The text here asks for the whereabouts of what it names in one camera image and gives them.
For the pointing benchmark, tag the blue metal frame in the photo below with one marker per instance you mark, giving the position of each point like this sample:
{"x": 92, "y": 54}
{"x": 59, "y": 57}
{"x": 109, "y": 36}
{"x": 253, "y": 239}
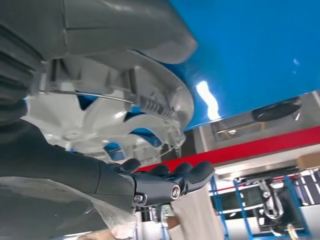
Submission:
{"x": 241, "y": 205}

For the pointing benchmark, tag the brown cardboard box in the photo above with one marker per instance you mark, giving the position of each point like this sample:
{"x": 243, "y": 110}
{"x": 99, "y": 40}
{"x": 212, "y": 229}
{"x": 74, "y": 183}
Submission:
{"x": 309, "y": 161}

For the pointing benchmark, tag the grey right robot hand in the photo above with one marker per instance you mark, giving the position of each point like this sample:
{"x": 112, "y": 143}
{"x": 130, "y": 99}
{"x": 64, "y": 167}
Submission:
{"x": 112, "y": 23}

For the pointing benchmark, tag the red barrier belt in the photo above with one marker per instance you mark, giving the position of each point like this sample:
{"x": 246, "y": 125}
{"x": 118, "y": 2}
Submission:
{"x": 250, "y": 149}

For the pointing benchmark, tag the blue metal shelf rack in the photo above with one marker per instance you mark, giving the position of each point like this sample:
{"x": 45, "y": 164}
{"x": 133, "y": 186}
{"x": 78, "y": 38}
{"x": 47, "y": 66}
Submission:
{"x": 250, "y": 49}

